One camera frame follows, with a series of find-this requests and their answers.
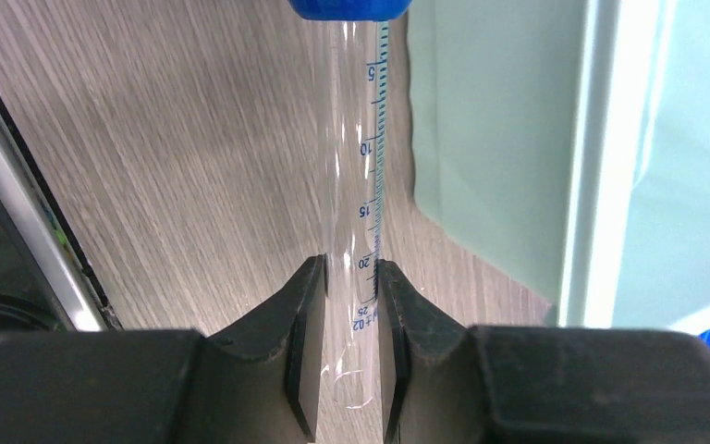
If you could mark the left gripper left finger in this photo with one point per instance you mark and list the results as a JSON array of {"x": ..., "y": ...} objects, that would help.
[{"x": 261, "y": 376}]

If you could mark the light green plastic tub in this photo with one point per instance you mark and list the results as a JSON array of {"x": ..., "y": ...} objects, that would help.
[{"x": 567, "y": 143}]

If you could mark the blue funnel brush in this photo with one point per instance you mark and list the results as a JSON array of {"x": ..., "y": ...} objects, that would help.
[{"x": 352, "y": 76}]

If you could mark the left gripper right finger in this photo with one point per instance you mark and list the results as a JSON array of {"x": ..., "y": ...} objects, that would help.
[{"x": 429, "y": 382}]

